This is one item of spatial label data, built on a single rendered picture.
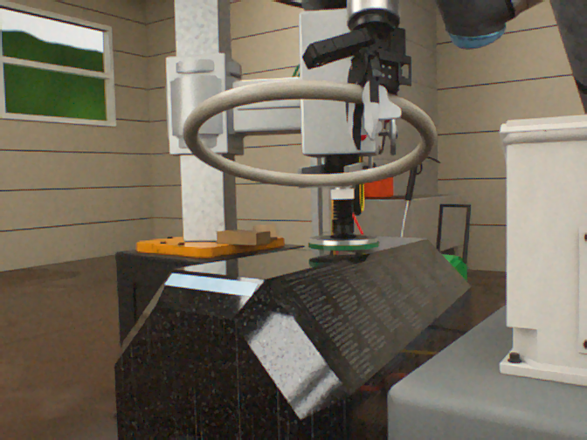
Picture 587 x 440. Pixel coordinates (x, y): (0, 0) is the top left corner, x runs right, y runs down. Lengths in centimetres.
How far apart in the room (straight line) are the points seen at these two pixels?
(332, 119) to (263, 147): 628
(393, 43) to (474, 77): 572
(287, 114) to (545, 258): 195
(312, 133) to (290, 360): 71
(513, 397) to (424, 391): 7
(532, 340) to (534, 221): 11
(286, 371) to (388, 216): 335
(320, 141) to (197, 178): 91
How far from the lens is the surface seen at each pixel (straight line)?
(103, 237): 888
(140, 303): 258
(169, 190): 921
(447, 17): 107
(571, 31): 66
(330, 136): 172
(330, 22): 177
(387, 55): 98
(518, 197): 56
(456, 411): 52
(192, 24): 260
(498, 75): 666
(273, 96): 95
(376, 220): 461
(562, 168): 56
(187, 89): 248
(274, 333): 133
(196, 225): 253
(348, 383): 132
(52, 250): 842
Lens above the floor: 103
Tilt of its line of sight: 4 degrees down
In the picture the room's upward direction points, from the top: 1 degrees counter-clockwise
